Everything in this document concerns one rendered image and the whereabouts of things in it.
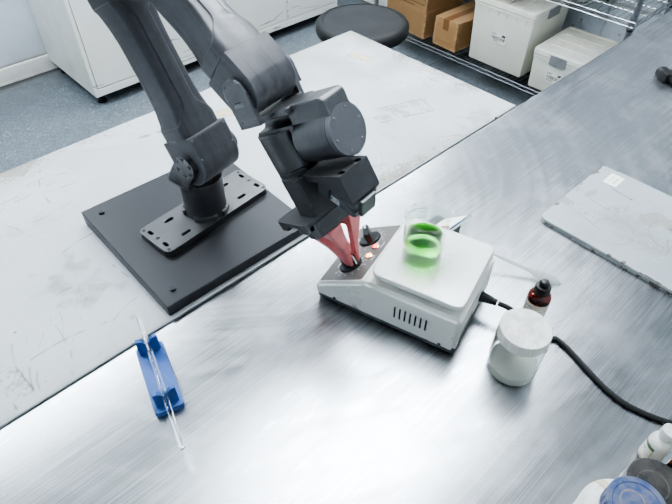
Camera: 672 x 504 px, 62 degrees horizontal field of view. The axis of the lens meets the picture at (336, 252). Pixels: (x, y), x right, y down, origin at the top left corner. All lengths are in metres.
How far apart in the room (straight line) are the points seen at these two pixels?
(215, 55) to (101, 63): 2.44
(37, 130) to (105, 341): 2.37
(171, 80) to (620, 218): 0.69
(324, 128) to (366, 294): 0.23
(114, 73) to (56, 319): 2.36
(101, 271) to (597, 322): 0.69
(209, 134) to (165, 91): 0.08
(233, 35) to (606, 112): 0.82
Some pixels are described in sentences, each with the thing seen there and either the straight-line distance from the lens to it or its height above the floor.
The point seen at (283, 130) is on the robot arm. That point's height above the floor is 1.15.
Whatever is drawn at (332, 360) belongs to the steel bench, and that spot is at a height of 0.90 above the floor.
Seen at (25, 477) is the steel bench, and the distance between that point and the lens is 0.72.
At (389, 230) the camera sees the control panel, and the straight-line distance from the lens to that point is 0.78.
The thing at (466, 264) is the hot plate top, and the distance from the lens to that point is 0.71.
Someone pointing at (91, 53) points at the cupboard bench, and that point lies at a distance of 3.02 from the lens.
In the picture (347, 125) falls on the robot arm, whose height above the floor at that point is 1.17.
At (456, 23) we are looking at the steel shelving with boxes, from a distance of 3.15.
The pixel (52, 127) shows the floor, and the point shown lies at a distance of 3.08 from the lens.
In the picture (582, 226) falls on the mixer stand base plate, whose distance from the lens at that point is 0.93.
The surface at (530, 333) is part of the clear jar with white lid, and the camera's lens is 0.67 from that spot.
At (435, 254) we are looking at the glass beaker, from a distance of 0.67.
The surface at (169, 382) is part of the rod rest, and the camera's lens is 0.71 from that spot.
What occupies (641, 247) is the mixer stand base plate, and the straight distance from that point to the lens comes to 0.93.
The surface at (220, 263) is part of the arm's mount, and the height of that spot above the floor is 0.92.
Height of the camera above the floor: 1.49
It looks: 45 degrees down
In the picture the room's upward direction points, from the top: straight up
